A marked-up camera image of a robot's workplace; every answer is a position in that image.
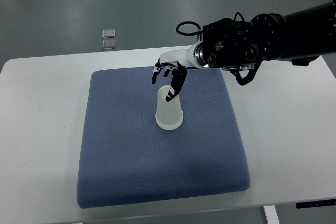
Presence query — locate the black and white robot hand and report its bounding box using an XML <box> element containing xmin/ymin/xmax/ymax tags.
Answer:
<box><xmin>152</xmin><ymin>42</ymin><xmax>204</xmax><ymax>102</ymax></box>

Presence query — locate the white paper cup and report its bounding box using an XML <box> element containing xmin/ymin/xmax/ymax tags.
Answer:
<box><xmin>157</xmin><ymin>121</ymin><xmax>182</xmax><ymax>131</ymax></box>
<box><xmin>155</xmin><ymin>85</ymin><xmax>184</xmax><ymax>125</ymax></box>

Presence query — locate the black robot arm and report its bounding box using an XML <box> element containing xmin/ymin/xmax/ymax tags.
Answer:
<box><xmin>199</xmin><ymin>1</ymin><xmax>335</xmax><ymax>69</ymax></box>

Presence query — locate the white paper cup on mat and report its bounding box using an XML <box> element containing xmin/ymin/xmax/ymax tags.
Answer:
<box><xmin>157</xmin><ymin>121</ymin><xmax>182</xmax><ymax>131</ymax></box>

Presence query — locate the lower metal floor plate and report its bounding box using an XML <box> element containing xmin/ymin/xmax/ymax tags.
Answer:
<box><xmin>102</xmin><ymin>39</ymin><xmax>116</xmax><ymax>50</ymax></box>

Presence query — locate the metal floor plate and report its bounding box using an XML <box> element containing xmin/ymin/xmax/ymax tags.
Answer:
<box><xmin>102</xmin><ymin>39</ymin><xmax>116</xmax><ymax>50</ymax></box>
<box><xmin>102</xmin><ymin>28</ymin><xmax>116</xmax><ymax>38</ymax></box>

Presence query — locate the upper metal floor plate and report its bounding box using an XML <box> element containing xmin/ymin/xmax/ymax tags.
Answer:
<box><xmin>102</xmin><ymin>28</ymin><xmax>116</xmax><ymax>38</ymax></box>

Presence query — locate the blue textured cushion mat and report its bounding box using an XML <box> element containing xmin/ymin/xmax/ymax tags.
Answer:
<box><xmin>77</xmin><ymin>67</ymin><xmax>250</xmax><ymax>208</ymax></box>

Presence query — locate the white table leg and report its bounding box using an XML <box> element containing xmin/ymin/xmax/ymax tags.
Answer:
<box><xmin>263</xmin><ymin>205</ymin><xmax>280</xmax><ymax>224</ymax></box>

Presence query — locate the black table control panel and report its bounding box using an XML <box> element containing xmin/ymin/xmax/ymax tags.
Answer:
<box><xmin>296</xmin><ymin>199</ymin><xmax>336</xmax><ymax>209</ymax></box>

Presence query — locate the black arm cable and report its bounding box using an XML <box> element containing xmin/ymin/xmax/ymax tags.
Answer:
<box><xmin>175</xmin><ymin>21</ymin><xmax>204</xmax><ymax>37</ymax></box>

